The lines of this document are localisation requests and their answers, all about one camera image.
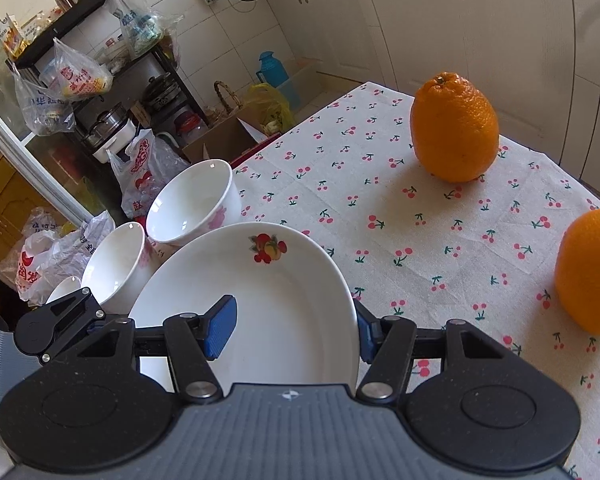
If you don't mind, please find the red white plastic bag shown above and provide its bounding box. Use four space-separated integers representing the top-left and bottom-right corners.
106 129 189 219

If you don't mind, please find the white floral bowl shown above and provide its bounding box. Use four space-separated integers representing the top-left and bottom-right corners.
146 159 242 249
46 276 82 304
81 222 160 315

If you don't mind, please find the bumpy orange fruit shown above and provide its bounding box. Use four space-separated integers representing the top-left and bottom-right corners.
410 72 500 183

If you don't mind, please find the orange with leaf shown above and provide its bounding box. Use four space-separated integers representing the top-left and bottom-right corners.
554 209 600 336

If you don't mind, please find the cherry print tablecloth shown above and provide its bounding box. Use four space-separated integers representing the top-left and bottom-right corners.
233 82 600 479

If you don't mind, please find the black metal storage rack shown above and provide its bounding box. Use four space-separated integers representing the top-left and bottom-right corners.
0 0 207 214

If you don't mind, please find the white plate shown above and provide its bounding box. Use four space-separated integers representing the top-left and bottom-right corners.
130 222 358 390

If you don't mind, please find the cardboard box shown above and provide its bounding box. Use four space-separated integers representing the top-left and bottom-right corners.
182 115 280 168

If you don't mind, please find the blue thermos jug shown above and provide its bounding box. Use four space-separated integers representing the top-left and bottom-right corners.
256 51 289 88

